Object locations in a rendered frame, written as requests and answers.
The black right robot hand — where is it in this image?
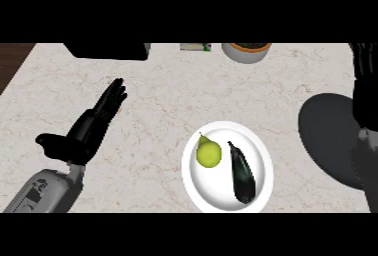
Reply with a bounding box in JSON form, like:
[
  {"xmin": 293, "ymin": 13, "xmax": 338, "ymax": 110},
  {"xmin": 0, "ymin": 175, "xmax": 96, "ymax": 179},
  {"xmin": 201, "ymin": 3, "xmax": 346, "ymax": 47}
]
[{"xmin": 347, "ymin": 42, "xmax": 378, "ymax": 132}]

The small green white box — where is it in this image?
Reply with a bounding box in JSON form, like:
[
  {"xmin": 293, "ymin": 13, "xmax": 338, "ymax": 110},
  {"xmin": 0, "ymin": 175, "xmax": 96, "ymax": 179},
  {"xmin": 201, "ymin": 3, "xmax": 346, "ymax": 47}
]
[{"xmin": 179, "ymin": 42, "xmax": 214, "ymax": 52}]

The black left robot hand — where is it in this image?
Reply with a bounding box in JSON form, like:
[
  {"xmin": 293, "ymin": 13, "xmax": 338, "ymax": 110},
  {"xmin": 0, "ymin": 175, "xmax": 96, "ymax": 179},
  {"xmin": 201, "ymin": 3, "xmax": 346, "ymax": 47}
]
[{"xmin": 34, "ymin": 77, "xmax": 130, "ymax": 167}]

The white potted plant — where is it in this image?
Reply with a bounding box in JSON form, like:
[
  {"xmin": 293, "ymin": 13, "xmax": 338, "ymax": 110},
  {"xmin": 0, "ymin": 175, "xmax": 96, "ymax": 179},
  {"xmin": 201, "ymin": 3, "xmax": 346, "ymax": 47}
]
[{"xmin": 220, "ymin": 42, "xmax": 273, "ymax": 65}]

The black appliance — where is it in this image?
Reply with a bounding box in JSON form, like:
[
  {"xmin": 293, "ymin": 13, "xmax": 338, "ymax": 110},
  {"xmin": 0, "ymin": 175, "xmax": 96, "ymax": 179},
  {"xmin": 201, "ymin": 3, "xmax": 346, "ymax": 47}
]
[{"xmin": 62, "ymin": 42, "xmax": 152, "ymax": 62}]

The white oval plate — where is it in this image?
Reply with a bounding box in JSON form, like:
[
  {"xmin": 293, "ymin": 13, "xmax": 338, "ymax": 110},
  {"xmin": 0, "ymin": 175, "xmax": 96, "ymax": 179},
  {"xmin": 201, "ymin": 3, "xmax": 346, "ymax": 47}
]
[{"xmin": 180, "ymin": 120, "xmax": 275, "ymax": 214}]

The dark purple eggplant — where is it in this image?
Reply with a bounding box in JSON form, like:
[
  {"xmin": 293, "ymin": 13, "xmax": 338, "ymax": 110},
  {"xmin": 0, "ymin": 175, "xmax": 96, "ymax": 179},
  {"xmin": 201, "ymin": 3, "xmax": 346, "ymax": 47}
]
[{"xmin": 226, "ymin": 140, "xmax": 259, "ymax": 205}]

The yellow-green pear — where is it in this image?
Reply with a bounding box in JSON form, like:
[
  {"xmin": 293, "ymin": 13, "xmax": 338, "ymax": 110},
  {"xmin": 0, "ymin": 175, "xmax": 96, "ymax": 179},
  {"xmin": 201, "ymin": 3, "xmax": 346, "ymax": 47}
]
[{"xmin": 195, "ymin": 132, "xmax": 223, "ymax": 169}]

